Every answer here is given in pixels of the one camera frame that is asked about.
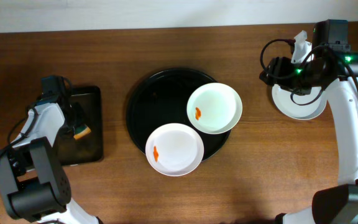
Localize green orange sponge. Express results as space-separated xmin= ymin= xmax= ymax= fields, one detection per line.
xmin=73 ymin=124 xmax=91 ymax=140

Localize pale green plate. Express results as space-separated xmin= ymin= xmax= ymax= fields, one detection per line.
xmin=272 ymin=85 xmax=327 ymax=120

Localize white plate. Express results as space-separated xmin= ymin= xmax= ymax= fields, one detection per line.
xmin=186 ymin=82 xmax=242 ymax=134
xmin=145 ymin=123 xmax=204 ymax=177

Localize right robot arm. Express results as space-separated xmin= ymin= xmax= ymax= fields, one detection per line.
xmin=259 ymin=19 xmax=358 ymax=223

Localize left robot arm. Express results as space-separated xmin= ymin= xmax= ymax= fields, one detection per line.
xmin=0 ymin=103 xmax=101 ymax=223

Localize black rectangular tray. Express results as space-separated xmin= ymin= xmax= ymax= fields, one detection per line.
xmin=53 ymin=86 xmax=104 ymax=166

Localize round black tray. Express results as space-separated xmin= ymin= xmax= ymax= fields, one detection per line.
xmin=126 ymin=68 xmax=216 ymax=153

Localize orange sauce stain front plate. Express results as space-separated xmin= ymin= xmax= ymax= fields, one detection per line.
xmin=153 ymin=146 xmax=159 ymax=162

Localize orange sauce stain plate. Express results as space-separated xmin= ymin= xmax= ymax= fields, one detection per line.
xmin=153 ymin=146 xmax=159 ymax=162
xmin=195 ymin=107 xmax=201 ymax=120

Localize white plate front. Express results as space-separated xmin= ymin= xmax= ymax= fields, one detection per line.
xmin=145 ymin=123 xmax=204 ymax=177

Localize orange sauce stain right plate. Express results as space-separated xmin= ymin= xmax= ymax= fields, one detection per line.
xmin=195 ymin=107 xmax=201 ymax=120

